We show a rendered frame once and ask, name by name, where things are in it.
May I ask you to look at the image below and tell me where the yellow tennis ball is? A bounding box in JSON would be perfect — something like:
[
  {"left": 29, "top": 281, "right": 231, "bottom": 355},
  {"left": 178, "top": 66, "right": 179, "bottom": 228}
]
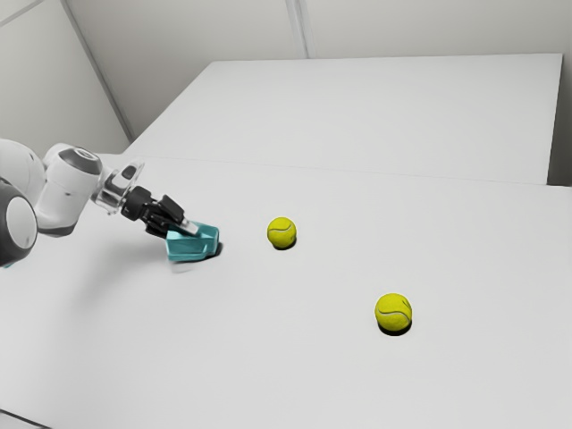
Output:
[
  {"left": 374, "top": 292, "right": 414, "bottom": 333},
  {"left": 266, "top": 216, "right": 298, "bottom": 250}
]

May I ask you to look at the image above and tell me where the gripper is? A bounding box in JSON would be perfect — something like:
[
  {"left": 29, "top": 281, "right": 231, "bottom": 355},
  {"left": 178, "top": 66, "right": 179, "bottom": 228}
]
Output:
[{"left": 119, "top": 185, "right": 202, "bottom": 237}]

